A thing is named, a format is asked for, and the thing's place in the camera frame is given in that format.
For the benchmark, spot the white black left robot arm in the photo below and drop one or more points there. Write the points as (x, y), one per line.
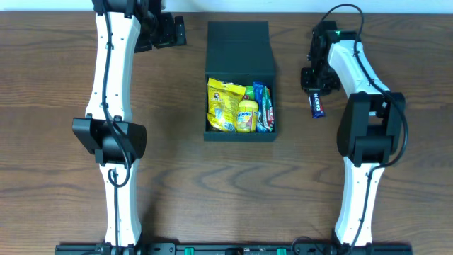
(124, 28)

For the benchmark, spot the Haribo worms candy bag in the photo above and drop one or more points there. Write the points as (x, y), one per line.
(249, 93)

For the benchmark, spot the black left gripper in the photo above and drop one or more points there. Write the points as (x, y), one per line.
(169, 30)

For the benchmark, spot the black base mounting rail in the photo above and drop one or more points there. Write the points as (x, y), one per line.
(200, 249)

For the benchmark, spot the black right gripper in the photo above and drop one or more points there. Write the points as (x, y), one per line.
(315, 82)

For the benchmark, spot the blue Oreo cookie pack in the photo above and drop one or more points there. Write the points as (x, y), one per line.
(258, 96)

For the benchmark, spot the KitKat Milo bar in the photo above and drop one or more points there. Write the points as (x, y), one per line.
(267, 109)

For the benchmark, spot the black gift box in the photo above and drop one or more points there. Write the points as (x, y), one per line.
(240, 53)

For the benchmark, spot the yellow Hacks candy bag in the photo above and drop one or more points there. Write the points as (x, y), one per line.
(223, 104)

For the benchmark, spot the Dairy Milk chocolate bar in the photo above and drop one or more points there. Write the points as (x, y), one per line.
(316, 106)

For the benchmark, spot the yellow snack packet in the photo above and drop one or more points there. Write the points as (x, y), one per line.
(247, 116)

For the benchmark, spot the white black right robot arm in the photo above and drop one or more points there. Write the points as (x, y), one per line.
(369, 129)

